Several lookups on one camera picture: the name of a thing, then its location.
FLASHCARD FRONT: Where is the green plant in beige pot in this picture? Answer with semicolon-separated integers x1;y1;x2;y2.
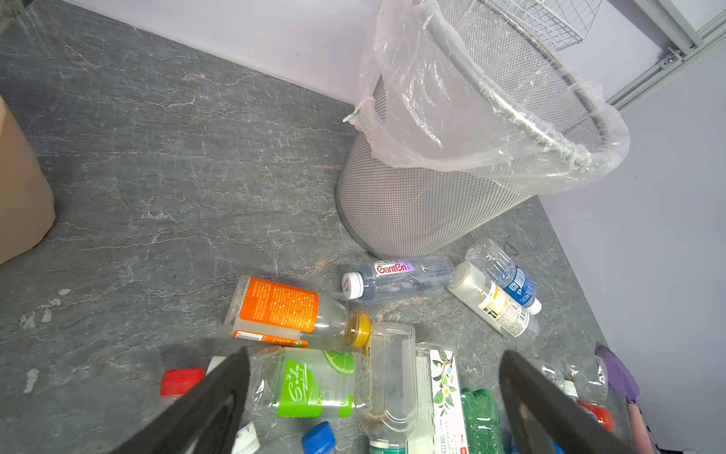
1;102;56;263

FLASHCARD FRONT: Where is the clear plastic bin liner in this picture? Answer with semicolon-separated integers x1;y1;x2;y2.
349;1;630;195

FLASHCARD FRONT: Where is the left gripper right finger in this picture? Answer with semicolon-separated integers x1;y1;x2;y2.
499;350;630;454

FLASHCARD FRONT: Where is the clear bottle blue label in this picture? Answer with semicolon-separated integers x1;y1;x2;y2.
465;238;543;315

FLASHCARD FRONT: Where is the Pepsi bottle blue cap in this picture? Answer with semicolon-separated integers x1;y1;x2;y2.
301;422;337;454

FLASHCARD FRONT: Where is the white wire wall rack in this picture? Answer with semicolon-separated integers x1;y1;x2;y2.
484;0;602;51

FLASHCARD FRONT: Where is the red cap clear bottle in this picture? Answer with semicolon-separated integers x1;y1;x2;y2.
154;368;205;416

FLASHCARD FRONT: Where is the green soda bottle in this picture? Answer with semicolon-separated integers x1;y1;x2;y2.
461;388;505;454

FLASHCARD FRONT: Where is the purple pink toy shovel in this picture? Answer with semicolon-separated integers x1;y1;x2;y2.
596;342;655;454

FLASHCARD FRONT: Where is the orange label bottle yellow cap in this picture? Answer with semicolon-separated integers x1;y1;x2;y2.
223;275;372;350

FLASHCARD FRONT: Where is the grey mesh waste bin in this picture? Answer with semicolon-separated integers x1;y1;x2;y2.
335;0;611;259

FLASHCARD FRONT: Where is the lime green label bottle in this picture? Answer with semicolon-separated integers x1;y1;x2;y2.
245;347;369;419

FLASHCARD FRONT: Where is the white floral label bottle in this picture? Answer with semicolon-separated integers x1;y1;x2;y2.
406;342;469;454

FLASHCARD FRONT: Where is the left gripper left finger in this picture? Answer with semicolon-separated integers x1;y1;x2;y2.
115;348;251;453

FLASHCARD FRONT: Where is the small clear white cap bottle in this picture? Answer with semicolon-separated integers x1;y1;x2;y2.
362;322;418;453

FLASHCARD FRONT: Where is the Ganten clear water bottle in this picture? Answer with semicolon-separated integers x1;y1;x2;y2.
341;255;454;304

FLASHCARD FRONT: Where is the frosted bottle yellow label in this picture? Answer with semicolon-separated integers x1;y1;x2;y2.
447;261;540;346

